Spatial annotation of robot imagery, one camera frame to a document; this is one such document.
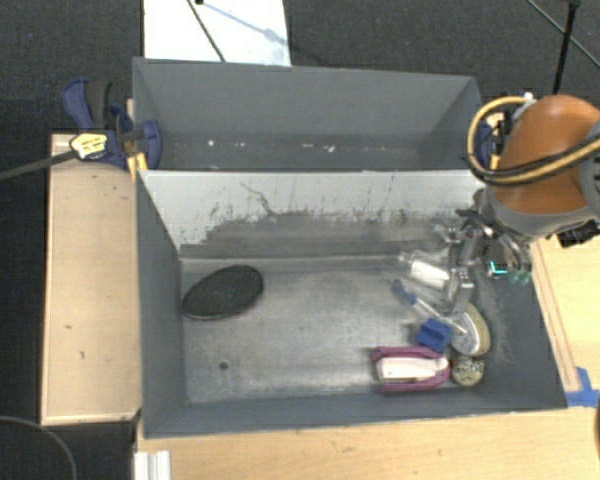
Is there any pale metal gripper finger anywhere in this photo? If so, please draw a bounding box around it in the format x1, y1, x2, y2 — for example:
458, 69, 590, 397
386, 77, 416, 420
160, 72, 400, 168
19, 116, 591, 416
432, 223, 465, 249
447, 265, 476, 320

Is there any clear plastic bottle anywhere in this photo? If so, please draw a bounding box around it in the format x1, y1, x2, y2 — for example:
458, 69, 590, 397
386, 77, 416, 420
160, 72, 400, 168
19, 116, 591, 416
396, 249, 452, 290

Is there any blue and clear pen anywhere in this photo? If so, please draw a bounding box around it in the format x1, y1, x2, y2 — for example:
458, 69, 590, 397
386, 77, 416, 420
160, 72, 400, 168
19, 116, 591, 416
391, 279, 449, 322

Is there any blue block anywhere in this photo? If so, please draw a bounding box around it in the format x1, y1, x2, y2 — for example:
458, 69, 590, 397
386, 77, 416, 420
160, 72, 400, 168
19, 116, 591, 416
413, 317, 454, 353

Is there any speckled small round thing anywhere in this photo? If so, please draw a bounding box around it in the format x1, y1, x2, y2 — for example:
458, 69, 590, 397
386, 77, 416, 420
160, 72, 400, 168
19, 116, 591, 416
451, 355, 486, 387

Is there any purple and white stapler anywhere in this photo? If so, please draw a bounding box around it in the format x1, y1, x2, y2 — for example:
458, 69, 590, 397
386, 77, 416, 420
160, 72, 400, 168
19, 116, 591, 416
370, 345, 453, 395

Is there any grey metal bin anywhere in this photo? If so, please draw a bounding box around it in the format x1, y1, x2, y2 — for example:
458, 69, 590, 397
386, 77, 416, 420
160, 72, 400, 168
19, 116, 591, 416
131, 56, 569, 440

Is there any black round mesh disc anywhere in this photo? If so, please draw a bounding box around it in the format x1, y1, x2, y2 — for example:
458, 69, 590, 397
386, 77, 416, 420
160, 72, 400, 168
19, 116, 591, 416
181, 264, 265, 322

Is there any pale wood board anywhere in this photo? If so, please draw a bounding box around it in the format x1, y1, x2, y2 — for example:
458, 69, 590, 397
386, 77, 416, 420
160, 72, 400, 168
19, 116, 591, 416
39, 132, 144, 427

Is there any black cylinder on white bracket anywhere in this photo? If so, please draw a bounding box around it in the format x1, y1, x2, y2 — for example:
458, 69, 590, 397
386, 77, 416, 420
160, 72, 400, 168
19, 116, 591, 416
554, 220, 600, 249

